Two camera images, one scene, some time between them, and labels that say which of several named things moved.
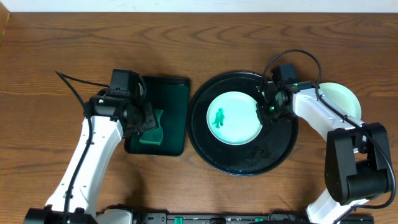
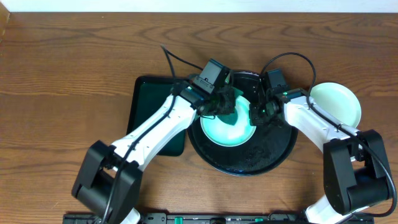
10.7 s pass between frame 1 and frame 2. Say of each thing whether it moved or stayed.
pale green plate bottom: stayed
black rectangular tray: stayed
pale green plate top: moved
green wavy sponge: moved
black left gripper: moved
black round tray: stayed
